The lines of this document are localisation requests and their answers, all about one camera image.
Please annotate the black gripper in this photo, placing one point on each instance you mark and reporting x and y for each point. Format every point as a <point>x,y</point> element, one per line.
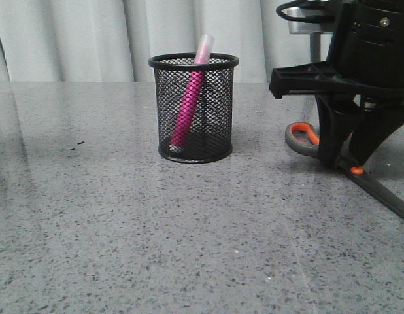
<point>366,57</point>

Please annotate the grey orange scissors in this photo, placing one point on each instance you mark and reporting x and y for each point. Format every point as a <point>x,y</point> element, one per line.
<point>301,138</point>

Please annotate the pink marker pen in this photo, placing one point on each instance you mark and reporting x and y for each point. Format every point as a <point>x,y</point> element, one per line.
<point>191,96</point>

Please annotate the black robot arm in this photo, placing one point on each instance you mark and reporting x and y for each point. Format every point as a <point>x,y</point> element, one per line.
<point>359,88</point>

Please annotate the black mesh pen holder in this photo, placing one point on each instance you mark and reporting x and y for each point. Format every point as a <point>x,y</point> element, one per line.
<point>209,139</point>

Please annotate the grey curtain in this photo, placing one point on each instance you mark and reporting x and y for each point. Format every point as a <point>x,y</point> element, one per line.
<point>111,41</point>

